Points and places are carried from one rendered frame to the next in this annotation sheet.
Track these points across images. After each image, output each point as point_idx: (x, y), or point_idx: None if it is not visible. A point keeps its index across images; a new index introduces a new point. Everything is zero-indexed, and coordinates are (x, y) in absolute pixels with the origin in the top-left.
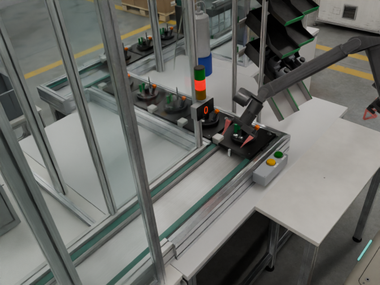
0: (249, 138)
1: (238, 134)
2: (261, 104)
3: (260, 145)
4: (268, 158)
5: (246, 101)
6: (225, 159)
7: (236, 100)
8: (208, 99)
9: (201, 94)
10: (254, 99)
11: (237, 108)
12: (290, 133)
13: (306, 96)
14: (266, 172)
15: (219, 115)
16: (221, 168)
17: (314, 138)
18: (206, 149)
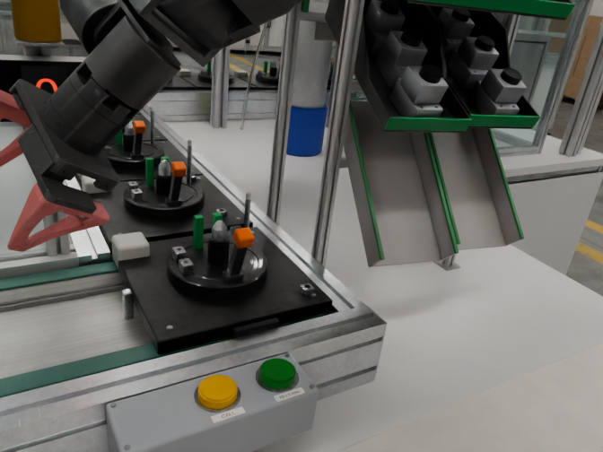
0: (32, 204)
1: (197, 255)
2: (149, 39)
3: (244, 315)
4: (227, 374)
5: (95, 16)
6: (106, 324)
7: (65, 11)
8: (71, 60)
9: (21, 13)
10: (135, 15)
11: (310, 224)
12: (416, 331)
13: (506, 230)
14: (154, 432)
15: (215, 203)
16: (53, 347)
17: (488, 376)
18: (71, 270)
